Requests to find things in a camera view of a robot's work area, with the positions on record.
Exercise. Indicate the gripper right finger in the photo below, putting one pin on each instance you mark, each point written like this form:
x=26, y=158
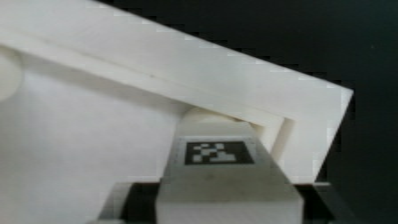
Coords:
x=325, y=208

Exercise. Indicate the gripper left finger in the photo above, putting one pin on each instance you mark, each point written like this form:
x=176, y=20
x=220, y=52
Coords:
x=128, y=207

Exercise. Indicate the white square tabletop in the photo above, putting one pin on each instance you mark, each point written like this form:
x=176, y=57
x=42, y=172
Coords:
x=103, y=77

